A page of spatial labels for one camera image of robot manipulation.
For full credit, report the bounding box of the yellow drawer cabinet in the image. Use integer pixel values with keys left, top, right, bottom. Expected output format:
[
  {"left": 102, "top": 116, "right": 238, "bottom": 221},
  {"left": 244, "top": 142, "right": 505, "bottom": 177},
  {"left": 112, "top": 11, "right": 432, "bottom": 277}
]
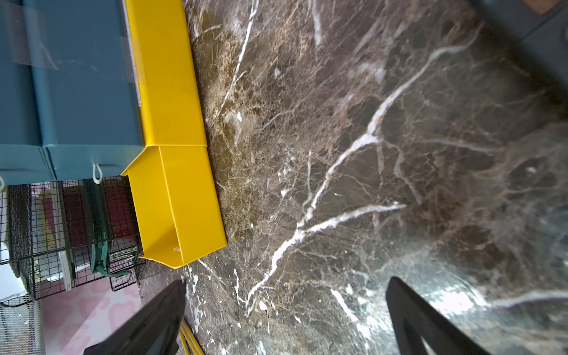
[{"left": 126, "top": 0, "right": 207, "bottom": 146}]

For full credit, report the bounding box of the teal drawer cabinet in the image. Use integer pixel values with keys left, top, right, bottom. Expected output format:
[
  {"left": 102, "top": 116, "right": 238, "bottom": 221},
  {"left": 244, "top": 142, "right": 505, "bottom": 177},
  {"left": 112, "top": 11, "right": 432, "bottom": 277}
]
[{"left": 1, "top": 1, "right": 144, "bottom": 185}]

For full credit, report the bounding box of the black wire file rack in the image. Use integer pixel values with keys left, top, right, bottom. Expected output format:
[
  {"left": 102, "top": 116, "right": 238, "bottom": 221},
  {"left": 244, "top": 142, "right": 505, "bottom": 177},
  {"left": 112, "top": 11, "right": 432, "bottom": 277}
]
[{"left": 1, "top": 177, "right": 145, "bottom": 307}]

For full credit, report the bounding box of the green stool frame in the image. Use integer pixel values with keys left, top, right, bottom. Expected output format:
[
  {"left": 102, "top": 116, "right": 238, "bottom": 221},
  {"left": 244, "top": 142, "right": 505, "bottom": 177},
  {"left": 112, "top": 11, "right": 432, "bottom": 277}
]
[{"left": 90, "top": 241, "right": 130, "bottom": 278}]

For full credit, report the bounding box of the white wire side basket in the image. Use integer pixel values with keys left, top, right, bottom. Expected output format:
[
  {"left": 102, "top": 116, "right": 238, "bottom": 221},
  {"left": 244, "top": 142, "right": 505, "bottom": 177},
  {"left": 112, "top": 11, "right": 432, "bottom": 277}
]
[{"left": 0, "top": 302, "right": 45, "bottom": 355}]

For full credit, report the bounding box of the yellow pencil bundle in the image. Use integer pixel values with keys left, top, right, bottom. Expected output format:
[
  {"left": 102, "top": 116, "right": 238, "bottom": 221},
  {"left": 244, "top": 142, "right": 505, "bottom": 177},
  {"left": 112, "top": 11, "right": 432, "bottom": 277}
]
[{"left": 179, "top": 319, "right": 204, "bottom": 355}]

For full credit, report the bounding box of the yellow bottom drawer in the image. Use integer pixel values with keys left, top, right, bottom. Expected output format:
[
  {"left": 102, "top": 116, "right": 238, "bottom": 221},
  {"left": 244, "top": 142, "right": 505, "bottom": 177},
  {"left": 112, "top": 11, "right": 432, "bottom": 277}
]
[{"left": 127, "top": 146, "right": 227, "bottom": 269}]

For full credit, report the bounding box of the black calculator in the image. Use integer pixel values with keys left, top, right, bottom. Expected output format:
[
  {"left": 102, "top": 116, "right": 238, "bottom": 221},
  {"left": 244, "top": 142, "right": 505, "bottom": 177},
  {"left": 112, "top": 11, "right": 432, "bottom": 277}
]
[{"left": 469, "top": 0, "right": 567, "bottom": 96}]

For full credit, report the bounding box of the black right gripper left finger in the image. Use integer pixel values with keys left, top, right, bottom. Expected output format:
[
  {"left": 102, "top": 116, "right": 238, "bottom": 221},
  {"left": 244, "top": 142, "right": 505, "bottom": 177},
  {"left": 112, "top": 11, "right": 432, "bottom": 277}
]
[{"left": 84, "top": 280, "right": 186, "bottom": 355}]

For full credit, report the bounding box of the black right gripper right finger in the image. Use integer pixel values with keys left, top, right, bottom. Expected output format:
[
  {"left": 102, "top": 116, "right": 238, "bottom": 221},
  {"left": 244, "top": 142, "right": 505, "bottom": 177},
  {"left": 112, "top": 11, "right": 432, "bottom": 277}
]
[{"left": 385, "top": 277, "right": 487, "bottom": 354}]

